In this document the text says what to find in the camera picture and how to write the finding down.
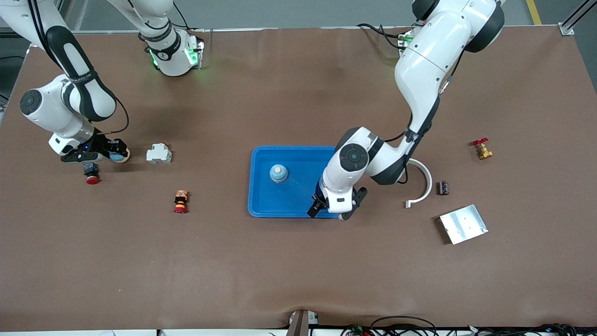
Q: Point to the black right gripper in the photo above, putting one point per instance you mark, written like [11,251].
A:
[103,142]

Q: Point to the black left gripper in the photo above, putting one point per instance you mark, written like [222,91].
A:
[318,196]

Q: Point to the light blue call bell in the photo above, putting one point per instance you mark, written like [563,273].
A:
[121,158]
[278,173]

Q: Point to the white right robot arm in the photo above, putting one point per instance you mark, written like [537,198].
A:
[46,112]

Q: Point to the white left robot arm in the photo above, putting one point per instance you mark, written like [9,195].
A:
[419,60]

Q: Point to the black red mushroom push button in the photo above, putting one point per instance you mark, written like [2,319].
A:
[92,175]

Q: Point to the blue plastic tray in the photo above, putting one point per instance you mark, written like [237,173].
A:
[280,205]

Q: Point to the white circuit breaker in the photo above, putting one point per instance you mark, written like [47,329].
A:
[158,154]

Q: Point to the brown table cover mat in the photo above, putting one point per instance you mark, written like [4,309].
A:
[298,270]

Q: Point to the orange red stacked push button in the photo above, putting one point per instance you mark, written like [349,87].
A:
[180,201]

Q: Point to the silver metal plate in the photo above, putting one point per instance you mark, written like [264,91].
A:
[464,225]

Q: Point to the white curved plastic bracket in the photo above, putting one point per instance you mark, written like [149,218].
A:
[427,182]

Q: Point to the grey metal mounting bracket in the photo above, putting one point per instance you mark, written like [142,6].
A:
[298,324]

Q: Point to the black frame strut with bracket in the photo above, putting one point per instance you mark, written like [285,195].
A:
[567,31]

